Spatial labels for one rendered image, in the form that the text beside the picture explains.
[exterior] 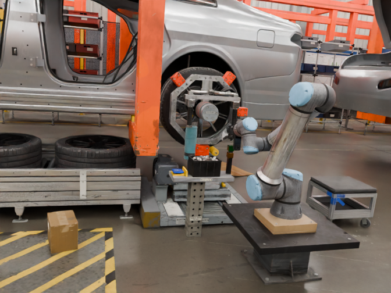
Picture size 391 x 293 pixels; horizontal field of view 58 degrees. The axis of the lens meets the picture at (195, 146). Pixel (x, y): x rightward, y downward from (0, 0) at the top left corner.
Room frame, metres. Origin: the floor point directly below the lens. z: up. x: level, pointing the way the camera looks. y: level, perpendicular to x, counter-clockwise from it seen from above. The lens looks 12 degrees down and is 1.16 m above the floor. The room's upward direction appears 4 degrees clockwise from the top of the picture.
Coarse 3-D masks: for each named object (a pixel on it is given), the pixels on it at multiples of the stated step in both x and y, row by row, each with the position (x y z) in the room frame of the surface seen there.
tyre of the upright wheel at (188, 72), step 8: (184, 72) 2.80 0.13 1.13; (192, 72) 2.81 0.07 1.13; (200, 72) 2.83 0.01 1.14; (208, 72) 2.85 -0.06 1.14; (216, 72) 2.87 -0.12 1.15; (168, 80) 2.92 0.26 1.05; (168, 88) 2.77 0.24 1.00; (232, 88) 2.90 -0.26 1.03; (168, 96) 2.76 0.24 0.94; (160, 104) 2.82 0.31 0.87; (168, 104) 2.76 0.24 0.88; (160, 112) 2.82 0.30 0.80; (168, 112) 2.77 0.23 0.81; (160, 120) 2.94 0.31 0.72; (168, 120) 2.77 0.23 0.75; (168, 128) 2.77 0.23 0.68; (176, 136) 2.79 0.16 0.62; (208, 144) 2.86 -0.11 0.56
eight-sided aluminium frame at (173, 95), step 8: (192, 80) 2.72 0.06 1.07; (208, 80) 2.76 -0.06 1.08; (216, 80) 2.78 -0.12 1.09; (176, 88) 2.74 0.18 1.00; (184, 88) 2.71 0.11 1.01; (176, 96) 2.69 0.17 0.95; (232, 112) 2.82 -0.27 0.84; (176, 128) 2.70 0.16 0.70; (224, 128) 2.85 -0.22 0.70; (184, 136) 2.72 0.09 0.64; (216, 136) 2.80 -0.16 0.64
